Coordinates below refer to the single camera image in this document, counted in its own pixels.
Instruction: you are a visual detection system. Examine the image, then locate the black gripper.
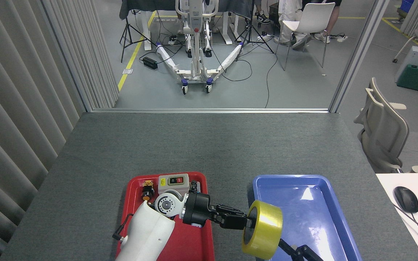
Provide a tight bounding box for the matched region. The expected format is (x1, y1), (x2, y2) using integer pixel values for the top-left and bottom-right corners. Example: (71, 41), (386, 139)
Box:
(183, 192), (299, 261)

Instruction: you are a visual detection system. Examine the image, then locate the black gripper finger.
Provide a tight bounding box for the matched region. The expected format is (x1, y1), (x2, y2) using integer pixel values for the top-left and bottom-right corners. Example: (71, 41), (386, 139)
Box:
(296, 245), (323, 261)

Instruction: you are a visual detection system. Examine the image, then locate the yellow tape roll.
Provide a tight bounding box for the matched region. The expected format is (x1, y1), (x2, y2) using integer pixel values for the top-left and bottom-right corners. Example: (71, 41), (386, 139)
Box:
(242, 200), (283, 260)

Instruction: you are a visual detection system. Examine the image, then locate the blue plastic tray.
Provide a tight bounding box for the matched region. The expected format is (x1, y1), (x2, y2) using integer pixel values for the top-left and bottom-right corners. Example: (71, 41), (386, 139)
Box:
(253, 175), (362, 261)

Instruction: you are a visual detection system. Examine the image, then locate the red plastic tray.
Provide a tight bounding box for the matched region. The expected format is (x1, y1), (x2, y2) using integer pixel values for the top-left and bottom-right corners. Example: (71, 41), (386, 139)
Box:
(116, 171), (215, 261)

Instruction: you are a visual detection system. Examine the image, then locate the white desk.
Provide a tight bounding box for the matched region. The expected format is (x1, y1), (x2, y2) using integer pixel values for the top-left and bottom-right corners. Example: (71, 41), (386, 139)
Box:
(376, 173), (418, 261)

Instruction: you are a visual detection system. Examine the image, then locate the orange push button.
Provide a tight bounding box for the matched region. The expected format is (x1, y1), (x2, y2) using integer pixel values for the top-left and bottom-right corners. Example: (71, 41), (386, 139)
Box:
(141, 180), (156, 202)

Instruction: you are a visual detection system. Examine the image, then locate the black computer mouse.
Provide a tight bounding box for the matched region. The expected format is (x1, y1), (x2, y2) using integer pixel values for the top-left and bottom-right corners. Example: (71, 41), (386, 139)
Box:
(393, 186), (418, 214)

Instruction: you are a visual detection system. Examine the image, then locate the beige office chair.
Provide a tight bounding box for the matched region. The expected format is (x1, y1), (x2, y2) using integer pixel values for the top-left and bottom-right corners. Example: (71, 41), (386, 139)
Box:
(353, 77), (410, 174)

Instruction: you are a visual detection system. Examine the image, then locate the white stand on wheels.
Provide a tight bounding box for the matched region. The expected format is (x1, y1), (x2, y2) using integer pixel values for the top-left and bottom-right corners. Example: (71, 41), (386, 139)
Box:
(155, 0), (244, 95)

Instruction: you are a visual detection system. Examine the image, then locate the black tripod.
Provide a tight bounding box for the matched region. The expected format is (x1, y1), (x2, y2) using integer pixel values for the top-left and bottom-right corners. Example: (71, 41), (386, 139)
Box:
(235, 0), (275, 62)
(119, 9), (157, 63)

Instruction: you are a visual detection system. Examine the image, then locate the person's sneaker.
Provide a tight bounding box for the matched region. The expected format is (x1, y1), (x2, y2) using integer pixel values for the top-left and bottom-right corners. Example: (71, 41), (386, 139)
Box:
(254, 10), (271, 24)

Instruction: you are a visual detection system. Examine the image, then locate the white plastic chair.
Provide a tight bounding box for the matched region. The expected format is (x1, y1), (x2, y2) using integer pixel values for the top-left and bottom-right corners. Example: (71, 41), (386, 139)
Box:
(277, 3), (336, 71)

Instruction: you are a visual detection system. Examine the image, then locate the blue bin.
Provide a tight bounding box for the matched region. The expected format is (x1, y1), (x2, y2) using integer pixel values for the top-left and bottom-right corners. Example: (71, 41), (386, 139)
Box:
(398, 0), (414, 17)

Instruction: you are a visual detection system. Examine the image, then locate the white two-button switch box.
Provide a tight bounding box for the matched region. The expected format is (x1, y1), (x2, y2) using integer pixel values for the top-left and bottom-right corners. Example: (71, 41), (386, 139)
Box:
(158, 174), (190, 196)

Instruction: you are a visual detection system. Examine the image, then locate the silver post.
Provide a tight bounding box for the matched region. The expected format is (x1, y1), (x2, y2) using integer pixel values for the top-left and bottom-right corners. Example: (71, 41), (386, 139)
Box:
(329, 0), (391, 113)

